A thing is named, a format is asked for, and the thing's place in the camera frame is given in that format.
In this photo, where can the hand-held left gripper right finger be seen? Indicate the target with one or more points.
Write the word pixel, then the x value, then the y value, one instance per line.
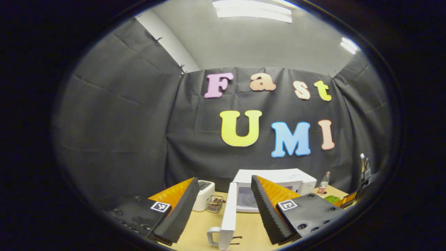
pixel 266 212

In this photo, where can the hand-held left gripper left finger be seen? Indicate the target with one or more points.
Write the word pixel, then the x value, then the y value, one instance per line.
pixel 181 212

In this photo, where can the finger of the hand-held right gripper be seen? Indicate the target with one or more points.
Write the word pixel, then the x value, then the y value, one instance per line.
pixel 346 200

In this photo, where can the white microwave oven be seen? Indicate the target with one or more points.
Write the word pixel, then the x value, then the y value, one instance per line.
pixel 228 216

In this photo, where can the clear plastic water bottle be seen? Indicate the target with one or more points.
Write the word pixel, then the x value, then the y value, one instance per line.
pixel 324 183

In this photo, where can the white toaster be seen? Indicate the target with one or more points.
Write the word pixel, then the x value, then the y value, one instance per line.
pixel 205 195

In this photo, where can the clear glass container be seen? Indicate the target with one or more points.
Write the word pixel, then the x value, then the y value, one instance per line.
pixel 214 204

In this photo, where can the black backdrop cloth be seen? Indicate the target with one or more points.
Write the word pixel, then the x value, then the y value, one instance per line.
pixel 122 122

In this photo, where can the small ceiling light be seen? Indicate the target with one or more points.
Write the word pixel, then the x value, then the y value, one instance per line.
pixel 349 45

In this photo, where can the large ceiling light panel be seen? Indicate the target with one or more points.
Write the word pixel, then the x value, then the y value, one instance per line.
pixel 252 10

